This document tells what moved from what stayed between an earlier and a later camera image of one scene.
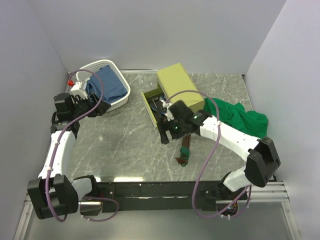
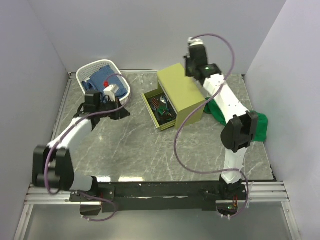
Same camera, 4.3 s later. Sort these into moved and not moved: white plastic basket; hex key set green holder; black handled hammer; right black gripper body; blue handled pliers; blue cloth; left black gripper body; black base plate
Moved: right black gripper body; black handled hammer; left black gripper body; blue handled pliers; hex key set green holder
Not moved: black base plate; blue cloth; white plastic basket
